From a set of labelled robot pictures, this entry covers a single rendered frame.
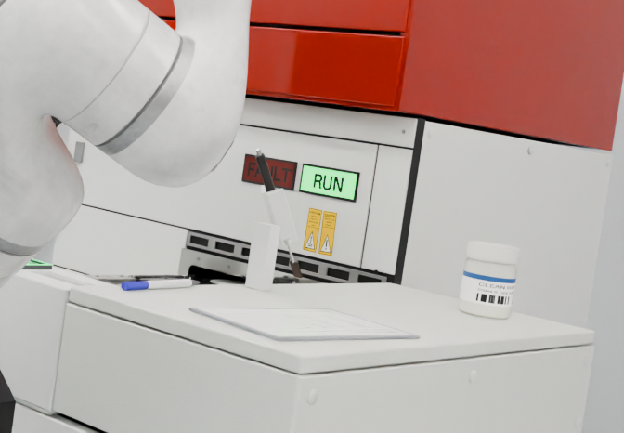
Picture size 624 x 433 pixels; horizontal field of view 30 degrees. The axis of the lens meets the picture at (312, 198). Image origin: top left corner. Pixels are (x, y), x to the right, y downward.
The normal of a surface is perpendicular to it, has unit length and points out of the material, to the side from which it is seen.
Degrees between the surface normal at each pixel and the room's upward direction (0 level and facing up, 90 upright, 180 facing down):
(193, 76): 64
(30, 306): 90
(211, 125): 93
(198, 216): 90
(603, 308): 90
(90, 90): 117
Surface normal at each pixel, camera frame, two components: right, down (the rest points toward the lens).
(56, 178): 0.90, -0.12
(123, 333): -0.63, -0.05
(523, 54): 0.76, 0.14
